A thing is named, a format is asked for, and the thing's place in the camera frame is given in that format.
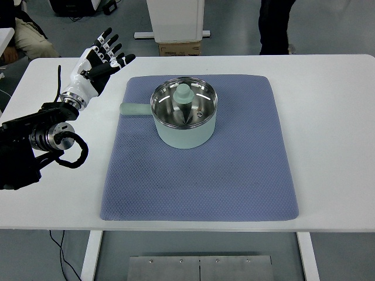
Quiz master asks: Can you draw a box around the white machine base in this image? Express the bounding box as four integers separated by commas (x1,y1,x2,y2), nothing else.
134,0,211,43

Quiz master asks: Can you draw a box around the person in black trousers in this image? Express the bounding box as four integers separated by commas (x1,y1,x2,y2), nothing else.
258,0,295,55

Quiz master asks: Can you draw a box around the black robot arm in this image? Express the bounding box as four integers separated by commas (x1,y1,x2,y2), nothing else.
1,102,88,190

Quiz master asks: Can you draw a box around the blue textured mat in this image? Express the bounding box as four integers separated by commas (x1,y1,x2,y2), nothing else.
100,74,299,221

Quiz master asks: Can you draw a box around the white side table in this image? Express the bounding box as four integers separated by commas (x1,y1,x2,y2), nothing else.
0,28,14,55

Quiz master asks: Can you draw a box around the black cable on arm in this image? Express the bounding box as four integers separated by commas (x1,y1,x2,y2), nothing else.
53,65,89,169

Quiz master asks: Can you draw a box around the white table leg right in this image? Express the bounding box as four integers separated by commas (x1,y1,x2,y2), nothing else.
296,232,320,281

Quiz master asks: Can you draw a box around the metal floor plate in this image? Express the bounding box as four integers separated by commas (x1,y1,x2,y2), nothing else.
127,255,274,280

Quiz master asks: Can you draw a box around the person in beige trousers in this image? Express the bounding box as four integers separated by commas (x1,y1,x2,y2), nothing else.
1,18,60,65

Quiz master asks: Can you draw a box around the black floor cable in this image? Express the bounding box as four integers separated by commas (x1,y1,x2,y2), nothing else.
49,229,82,281

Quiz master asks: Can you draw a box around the white table leg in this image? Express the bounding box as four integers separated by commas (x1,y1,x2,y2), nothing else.
80,231,104,281
296,232,320,281

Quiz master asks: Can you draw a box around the cardboard box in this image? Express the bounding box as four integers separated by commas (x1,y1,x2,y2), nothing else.
158,41,202,56

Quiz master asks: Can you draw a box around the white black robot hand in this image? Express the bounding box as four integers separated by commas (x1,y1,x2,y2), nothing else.
60,28,135,111

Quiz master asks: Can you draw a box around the white table leg left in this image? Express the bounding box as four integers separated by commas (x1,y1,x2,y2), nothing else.
80,231,104,281

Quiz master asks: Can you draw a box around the green pot with glass lid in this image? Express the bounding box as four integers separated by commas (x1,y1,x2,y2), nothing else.
120,77,217,149

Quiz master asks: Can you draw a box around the black device on floor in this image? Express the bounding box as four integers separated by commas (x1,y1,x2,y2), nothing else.
49,0,120,17

